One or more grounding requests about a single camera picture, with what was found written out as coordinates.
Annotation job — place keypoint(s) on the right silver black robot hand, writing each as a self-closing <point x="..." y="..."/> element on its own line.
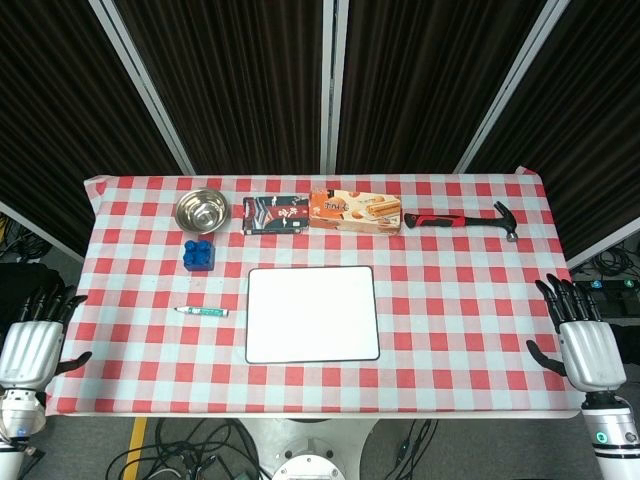
<point x="590" y="350"/>

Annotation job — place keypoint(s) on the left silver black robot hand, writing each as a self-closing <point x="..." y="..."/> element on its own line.
<point x="31" y="345"/>

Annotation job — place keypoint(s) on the green marker pen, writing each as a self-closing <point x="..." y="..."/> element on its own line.
<point x="202" y="312"/>

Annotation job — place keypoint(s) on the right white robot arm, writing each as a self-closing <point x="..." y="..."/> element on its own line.
<point x="612" y="432"/>

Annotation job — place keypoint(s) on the red white checkered tablecloth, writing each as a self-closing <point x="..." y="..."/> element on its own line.
<point x="320" y="380"/>

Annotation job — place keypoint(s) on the black power strip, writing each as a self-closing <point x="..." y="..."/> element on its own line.
<point x="607" y="295"/>

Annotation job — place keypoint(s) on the yellow floor tape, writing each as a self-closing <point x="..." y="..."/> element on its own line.
<point x="134" y="447"/>

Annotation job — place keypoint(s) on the red black claw hammer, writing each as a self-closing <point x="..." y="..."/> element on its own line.
<point x="457" y="221"/>

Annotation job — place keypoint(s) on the blue toy building block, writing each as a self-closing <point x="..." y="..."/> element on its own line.
<point x="199" y="256"/>

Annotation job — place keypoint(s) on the stainless steel bowl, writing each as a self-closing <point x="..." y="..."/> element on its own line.
<point x="202" y="211"/>

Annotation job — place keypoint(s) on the orange egg roll box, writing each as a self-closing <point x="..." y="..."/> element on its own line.
<point x="356" y="212"/>

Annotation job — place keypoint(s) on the dark snack box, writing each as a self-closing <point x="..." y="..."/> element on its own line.
<point x="275" y="215"/>

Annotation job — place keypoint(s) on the black corrugated partition panel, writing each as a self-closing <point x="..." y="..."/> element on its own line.
<point x="225" y="80"/>
<point x="440" y="80"/>

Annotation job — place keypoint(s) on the grey partition frame post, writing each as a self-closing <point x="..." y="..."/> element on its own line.
<point x="334" y="85"/>
<point x="515" y="85"/>
<point x="142" y="85"/>

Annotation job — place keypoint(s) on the white whiteboard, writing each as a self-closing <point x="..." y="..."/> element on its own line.
<point x="311" y="314"/>

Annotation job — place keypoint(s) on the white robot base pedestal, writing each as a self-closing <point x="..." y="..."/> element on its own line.
<point x="312" y="452"/>

